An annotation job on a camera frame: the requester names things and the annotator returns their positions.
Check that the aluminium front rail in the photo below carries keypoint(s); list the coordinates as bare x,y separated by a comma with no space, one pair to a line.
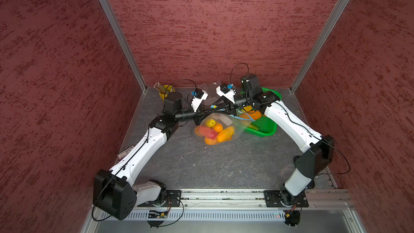
238,199

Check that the red mango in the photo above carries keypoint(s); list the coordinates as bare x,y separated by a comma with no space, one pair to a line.
207,132

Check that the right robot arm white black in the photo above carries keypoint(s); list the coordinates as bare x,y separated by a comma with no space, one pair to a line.
317,150

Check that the colourful marker pack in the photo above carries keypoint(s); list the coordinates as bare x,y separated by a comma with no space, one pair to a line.
125,152

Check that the corner aluminium post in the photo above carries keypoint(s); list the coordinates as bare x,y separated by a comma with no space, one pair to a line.
329,25
114,23

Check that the green plastic basket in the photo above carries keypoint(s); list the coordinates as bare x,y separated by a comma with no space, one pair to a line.
263,127

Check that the yellow cup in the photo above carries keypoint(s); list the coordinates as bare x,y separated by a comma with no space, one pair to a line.
169,89

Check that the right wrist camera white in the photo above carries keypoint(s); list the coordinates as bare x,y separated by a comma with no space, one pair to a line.
227,91

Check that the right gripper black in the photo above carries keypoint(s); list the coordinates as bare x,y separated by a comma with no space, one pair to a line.
231,106

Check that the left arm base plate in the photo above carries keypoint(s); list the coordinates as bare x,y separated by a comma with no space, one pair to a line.
168,198

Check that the orange mango left in basket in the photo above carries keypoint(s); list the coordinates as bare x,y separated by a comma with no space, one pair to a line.
218,127

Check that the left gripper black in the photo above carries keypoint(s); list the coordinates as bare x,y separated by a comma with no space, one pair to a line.
199,116

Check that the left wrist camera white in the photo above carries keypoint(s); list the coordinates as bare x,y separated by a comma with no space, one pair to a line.
198,96

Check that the large orange mango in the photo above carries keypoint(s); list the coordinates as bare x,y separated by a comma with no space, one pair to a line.
225,134

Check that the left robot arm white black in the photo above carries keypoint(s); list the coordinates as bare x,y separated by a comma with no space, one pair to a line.
114,189

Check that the clear zip bag blue zipper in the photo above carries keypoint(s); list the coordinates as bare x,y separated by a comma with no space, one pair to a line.
222,117

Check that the sticks in yellow cup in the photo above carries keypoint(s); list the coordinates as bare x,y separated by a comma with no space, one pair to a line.
158,86

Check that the right corner aluminium post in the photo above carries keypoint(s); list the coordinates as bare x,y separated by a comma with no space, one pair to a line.
329,25

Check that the left corner aluminium post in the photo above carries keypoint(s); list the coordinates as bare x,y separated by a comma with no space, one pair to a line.
114,23

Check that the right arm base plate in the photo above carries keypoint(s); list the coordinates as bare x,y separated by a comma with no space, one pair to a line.
283,199

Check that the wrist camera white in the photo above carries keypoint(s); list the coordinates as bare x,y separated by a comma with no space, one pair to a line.
198,96
227,91

